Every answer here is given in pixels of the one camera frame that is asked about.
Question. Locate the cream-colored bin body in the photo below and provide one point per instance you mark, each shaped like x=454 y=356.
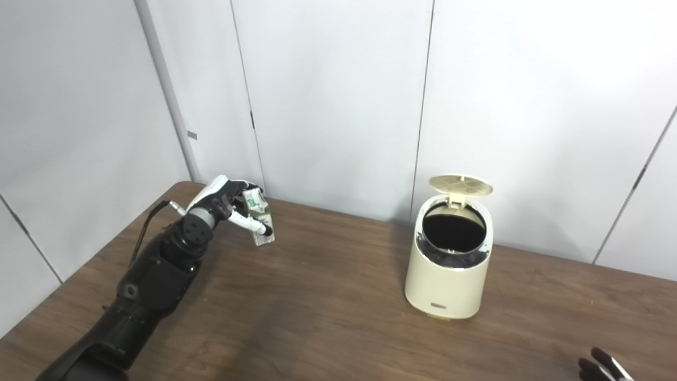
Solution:
x=449 y=286

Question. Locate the green white milk carton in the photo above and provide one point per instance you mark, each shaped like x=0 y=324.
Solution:
x=259 y=203

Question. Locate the cream round bin lid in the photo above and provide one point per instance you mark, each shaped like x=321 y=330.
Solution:
x=460 y=185

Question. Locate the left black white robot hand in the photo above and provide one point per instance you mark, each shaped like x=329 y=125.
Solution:
x=211 y=193

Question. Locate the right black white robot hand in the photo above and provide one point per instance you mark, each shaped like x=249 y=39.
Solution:
x=603 y=370

